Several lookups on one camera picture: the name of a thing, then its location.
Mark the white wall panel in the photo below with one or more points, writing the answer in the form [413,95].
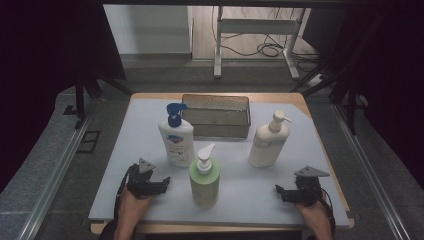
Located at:
[146,30]

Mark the aluminium rail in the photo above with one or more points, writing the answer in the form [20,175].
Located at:
[56,180]
[370,173]

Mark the white power strip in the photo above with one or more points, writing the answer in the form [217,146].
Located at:
[316,81]

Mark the white bottle with blue pump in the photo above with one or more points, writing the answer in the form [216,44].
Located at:
[176,143]

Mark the person's right hand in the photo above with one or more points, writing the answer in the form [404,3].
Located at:
[313,211]

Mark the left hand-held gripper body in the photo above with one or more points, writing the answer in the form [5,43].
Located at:
[140,185]

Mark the green bottle with white pump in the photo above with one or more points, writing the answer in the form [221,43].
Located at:
[205,183]

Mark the white desk frame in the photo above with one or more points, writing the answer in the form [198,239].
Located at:
[256,26]

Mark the cream pump bottle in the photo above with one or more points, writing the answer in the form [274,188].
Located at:
[268,146]

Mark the black metal stand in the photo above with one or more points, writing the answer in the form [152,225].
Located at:
[350,106]
[80,100]

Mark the person's left hand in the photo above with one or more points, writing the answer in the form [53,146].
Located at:
[131,205]

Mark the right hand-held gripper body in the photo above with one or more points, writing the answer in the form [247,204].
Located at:
[308,190]

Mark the black curtain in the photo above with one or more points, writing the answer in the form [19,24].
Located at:
[50,66]
[393,66]

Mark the light blue-grey mat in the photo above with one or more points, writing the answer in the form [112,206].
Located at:
[240,196]

